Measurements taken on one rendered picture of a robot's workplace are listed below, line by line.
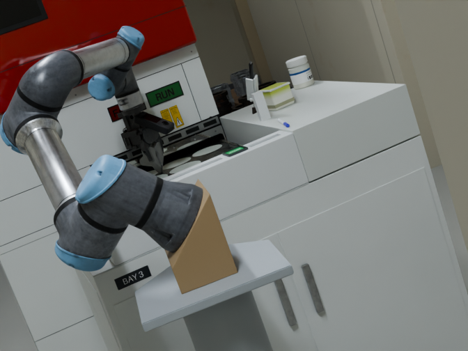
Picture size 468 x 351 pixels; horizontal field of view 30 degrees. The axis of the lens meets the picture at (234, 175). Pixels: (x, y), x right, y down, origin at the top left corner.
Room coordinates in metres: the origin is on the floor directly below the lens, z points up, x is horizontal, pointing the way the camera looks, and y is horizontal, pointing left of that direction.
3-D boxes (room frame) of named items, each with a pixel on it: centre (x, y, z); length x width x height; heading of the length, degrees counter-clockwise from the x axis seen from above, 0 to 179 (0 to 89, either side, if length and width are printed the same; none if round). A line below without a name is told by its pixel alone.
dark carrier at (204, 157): (2.56, 0.13, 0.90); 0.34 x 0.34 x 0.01; 15
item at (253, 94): (2.52, -0.14, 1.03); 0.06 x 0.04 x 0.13; 15
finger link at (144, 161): (2.59, 0.23, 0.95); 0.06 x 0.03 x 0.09; 56
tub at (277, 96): (2.62, -0.20, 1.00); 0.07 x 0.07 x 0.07; 24
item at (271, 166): (2.19, 0.10, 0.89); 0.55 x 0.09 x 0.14; 105
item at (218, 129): (2.76, 0.20, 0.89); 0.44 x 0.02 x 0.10; 105
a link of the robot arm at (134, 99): (2.60, 0.22, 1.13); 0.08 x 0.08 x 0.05
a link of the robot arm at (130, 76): (2.60, 0.22, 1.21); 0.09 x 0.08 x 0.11; 157
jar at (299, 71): (2.85, -0.32, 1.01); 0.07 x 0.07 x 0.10
